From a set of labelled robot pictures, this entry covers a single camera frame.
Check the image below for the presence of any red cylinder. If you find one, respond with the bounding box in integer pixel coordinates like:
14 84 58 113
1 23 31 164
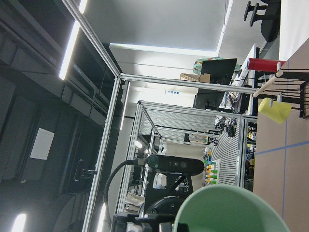
246 58 286 73

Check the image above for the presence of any yellow cup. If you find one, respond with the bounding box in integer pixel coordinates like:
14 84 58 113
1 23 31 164
258 98 292 124

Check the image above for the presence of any pale green cup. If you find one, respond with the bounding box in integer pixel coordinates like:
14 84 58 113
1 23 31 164
173 184 289 232

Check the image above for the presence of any black wire cup rack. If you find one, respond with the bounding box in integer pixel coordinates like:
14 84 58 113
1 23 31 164
253 60 309 119

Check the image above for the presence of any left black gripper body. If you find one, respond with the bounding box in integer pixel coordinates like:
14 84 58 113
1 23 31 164
113 196 186 232

